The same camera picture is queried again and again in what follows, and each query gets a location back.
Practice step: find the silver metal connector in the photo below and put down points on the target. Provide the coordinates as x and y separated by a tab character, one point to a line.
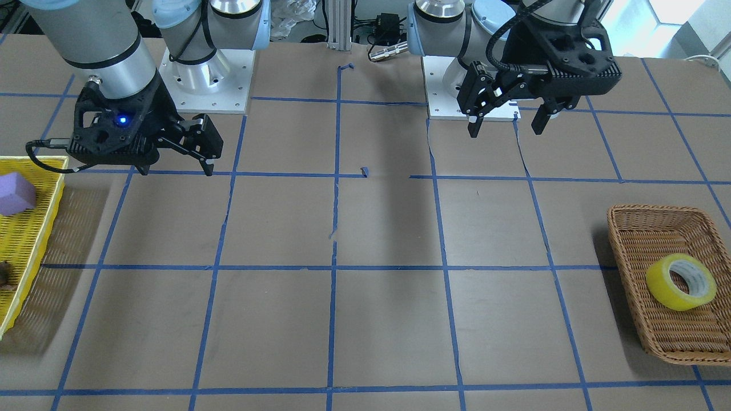
390	51

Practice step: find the brown wicker basket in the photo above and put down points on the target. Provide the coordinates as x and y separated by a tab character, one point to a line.
640	235

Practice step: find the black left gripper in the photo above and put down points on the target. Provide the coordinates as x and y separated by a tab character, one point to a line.
521	50

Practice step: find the yellow plastic basket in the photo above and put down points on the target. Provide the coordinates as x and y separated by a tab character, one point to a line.
25	235

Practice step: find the black electronics box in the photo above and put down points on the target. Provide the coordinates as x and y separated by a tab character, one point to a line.
387	28

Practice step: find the purple foam block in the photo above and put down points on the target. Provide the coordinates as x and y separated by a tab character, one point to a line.
17	194

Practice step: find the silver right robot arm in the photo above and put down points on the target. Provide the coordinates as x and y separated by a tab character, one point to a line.
101	38

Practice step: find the aluminium frame post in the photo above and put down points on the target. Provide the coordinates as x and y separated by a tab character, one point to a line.
339	15

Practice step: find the brown toy animal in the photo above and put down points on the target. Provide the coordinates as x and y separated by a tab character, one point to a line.
6	285

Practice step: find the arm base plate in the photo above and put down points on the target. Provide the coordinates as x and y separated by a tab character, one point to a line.
442	78
220	86

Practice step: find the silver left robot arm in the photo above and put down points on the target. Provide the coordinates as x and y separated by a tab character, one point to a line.
461	30

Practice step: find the yellow tape roll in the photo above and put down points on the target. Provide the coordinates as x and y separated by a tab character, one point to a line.
680	282

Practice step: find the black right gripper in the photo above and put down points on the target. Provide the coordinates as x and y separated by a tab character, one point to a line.
155	108

